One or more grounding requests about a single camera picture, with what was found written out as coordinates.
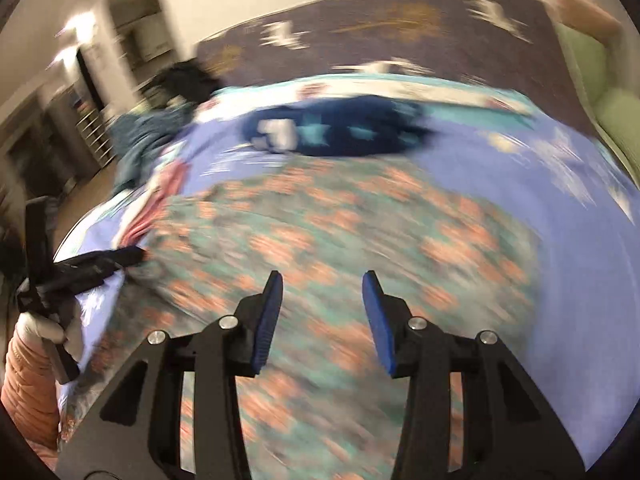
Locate person's left hand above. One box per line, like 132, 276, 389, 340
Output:
15, 310, 84, 362

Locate wooden headboard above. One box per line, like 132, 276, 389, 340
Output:
555, 0, 621, 36

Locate blue printed blanket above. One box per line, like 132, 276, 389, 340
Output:
52, 72, 638, 480

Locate pink striped cloth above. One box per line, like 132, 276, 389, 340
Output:
117, 160, 193, 252

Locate teal floral garment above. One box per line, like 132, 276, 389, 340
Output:
80, 157, 543, 480

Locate navy star print cloth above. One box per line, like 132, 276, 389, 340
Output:
241, 94, 436, 157

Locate green pillow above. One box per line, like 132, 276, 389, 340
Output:
590, 87, 640, 181
555, 25, 608, 106

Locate dark patterned bedspread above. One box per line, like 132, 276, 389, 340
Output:
192, 0, 608, 146

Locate teal cloth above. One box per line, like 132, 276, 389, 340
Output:
107, 105, 201, 196

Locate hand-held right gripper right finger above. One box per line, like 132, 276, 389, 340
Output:
362, 270, 586, 480

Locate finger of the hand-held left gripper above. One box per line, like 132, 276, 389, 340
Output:
52, 246, 147, 292

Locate black cloth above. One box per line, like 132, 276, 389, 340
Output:
142, 60, 221, 111

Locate shelving unit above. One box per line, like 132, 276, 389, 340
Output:
75, 105, 117, 168

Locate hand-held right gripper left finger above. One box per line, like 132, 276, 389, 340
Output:
55, 270, 284, 480

